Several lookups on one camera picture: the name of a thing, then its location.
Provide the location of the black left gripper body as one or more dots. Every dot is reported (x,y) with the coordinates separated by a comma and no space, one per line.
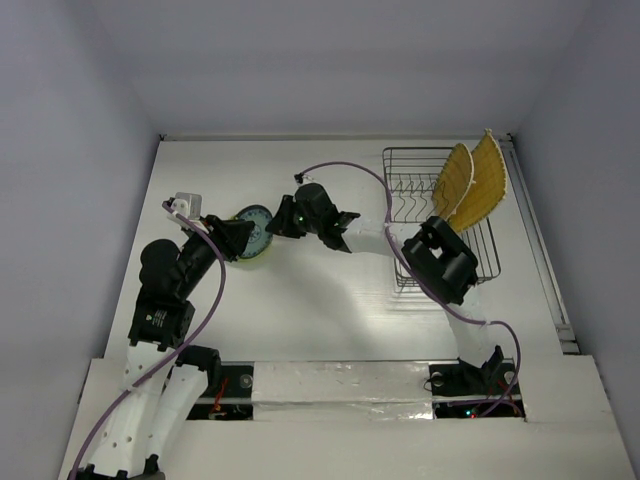
(218,234)

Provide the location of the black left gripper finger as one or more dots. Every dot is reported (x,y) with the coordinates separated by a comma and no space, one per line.
(238,229)
(240,247)

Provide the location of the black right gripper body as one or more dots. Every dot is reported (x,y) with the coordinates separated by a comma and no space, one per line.
(288,216)

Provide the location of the green plastic plate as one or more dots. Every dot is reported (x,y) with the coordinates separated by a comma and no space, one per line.
(247,260)

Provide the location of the blue floral ceramic plate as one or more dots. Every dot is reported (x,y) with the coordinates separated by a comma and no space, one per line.
(260,232)

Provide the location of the rounded bamboo woven tray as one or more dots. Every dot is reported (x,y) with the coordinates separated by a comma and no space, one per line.
(454,181)

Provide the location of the square bamboo woven tray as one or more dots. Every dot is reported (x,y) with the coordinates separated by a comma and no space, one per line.
(488,188)

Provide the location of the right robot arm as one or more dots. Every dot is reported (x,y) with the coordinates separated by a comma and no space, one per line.
(434,256)

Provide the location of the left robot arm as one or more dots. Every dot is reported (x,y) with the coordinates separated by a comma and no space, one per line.
(164,373)

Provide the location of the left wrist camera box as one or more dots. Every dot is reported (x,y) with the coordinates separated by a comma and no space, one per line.
(187,205)

